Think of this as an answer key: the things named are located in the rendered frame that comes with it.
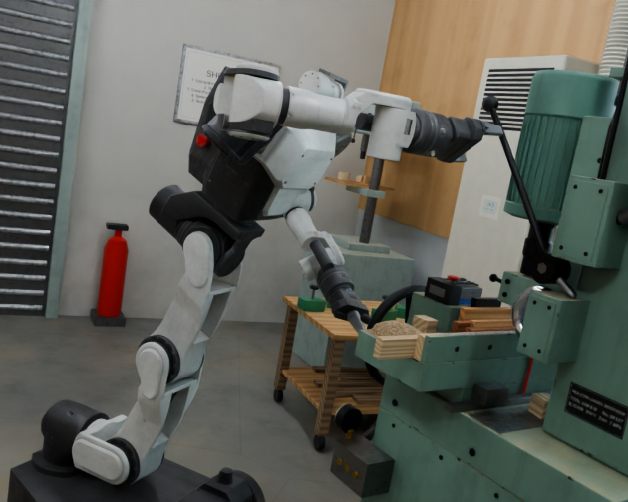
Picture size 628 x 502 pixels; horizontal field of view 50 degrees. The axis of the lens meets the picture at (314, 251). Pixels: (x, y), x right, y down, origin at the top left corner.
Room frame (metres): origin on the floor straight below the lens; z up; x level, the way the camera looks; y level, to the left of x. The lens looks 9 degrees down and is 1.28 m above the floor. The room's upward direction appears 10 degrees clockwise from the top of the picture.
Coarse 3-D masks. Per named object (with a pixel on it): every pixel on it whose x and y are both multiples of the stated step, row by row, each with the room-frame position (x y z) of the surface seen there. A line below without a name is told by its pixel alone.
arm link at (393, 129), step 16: (384, 112) 1.26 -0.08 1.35; (400, 112) 1.26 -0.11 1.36; (416, 112) 1.31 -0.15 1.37; (368, 128) 1.31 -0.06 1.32; (384, 128) 1.26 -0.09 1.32; (400, 128) 1.26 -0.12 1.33; (416, 128) 1.28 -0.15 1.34; (432, 128) 1.29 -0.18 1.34; (368, 144) 1.28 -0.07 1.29; (384, 144) 1.26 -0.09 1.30; (400, 144) 1.27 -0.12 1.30; (416, 144) 1.29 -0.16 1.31
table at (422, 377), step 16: (368, 336) 1.39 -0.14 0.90; (368, 352) 1.38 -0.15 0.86; (384, 368) 1.33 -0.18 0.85; (400, 368) 1.30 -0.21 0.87; (416, 368) 1.26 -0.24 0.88; (432, 368) 1.26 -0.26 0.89; (448, 368) 1.28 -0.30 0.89; (464, 368) 1.31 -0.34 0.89; (480, 368) 1.34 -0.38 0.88; (496, 368) 1.37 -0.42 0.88; (512, 368) 1.40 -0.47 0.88; (544, 368) 1.47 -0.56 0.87; (416, 384) 1.25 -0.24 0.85; (432, 384) 1.26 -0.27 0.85; (448, 384) 1.29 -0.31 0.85; (464, 384) 1.32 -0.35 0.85
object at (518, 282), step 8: (504, 272) 1.48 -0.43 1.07; (512, 272) 1.48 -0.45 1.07; (504, 280) 1.48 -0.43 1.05; (512, 280) 1.46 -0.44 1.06; (520, 280) 1.45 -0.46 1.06; (528, 280) 1.43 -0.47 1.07; (504, 288) 1.48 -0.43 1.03; (512, 288) 1.46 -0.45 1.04; (520, 288) 1.44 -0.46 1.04; (504, 296) 1.47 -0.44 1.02; (512, 296) 1.46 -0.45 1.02; (512, 304) 1.45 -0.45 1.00
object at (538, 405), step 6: (534, 396) 1.35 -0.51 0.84; (540, 396) 1.35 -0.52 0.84; (546, 396) 1.35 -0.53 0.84; (534, 402) 1.35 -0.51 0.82; (540, 402) 1.33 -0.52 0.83; (546, 402) 1.32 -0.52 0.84; (528, 408) 1.36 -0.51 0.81; (534, 408) 1.35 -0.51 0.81; (540, 408) 1.33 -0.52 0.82; (546, 408) 1.33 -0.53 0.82; (534, 414) 1.34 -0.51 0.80; (540, 414) 1.33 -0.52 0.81
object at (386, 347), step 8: (384, 336) 1.25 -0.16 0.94; (392, 336) 1.26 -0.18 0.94; (400, 336) 1.27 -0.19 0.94; (408, 336) 1.28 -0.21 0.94; (416, 336) 1.29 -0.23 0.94; (376, 344) 1.24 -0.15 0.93; (384, 344) 1.23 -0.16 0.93; (392, 344) 1.24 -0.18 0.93; (400, 344) 1.25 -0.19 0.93; (408, 344) 1.26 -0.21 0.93; (376, 352) 1.23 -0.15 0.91; (384, 352) 1.23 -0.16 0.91; (392, 352) 1.24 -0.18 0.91; (400, 352) 1.25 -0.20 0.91; (408, 352) 1.26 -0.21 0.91
